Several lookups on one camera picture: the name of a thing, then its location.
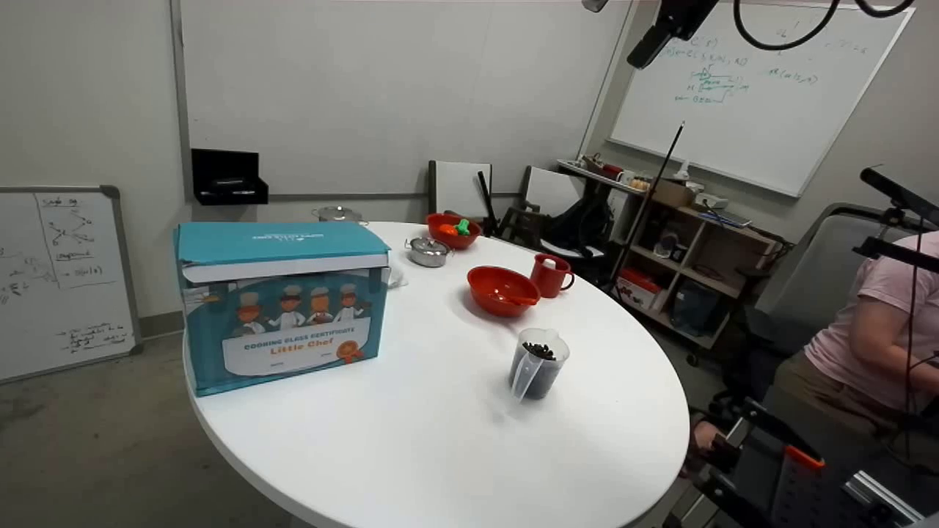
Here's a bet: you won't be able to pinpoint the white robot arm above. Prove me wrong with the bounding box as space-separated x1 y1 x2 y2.
578 0 718 70

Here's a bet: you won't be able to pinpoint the red bowl with toy food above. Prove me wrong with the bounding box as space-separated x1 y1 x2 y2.
424 210 481 250

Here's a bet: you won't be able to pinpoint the small metal bowl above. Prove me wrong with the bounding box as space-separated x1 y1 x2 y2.
407 235 449 268

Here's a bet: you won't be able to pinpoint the red mug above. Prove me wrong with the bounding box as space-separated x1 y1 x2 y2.
531 253 575 298

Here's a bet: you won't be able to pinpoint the clear cup with dark contents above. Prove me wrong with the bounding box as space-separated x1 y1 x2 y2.
508 329 568 401

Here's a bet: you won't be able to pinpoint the white round table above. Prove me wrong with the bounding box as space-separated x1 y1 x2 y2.
194 222 688 528

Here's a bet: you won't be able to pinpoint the teal toy kitchen box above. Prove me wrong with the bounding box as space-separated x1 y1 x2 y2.
175 222 390 395

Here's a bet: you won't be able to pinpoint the wooden shelf unit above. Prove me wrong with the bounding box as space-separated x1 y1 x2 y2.
564 162 782 348

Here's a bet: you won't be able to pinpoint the small whiteboard on floor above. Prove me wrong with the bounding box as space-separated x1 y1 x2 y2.
0 185 137 380

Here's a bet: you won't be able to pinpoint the person in pink shirt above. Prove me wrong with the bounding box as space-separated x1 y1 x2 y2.
772 254 939 470

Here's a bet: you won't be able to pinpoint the black wall box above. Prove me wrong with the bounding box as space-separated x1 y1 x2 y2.
189 150 269 204

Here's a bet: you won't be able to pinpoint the large wall whiteboard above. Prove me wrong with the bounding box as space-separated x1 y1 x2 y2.
609 2 911 199

